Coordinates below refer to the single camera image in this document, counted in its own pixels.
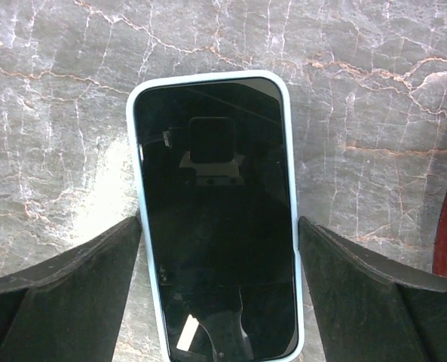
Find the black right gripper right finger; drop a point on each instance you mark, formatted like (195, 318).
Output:
(369, 307)

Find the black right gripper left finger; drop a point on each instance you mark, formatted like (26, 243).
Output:
(70, 307)

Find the blue-cased smartphone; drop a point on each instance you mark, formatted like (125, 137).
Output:
(214, 170)

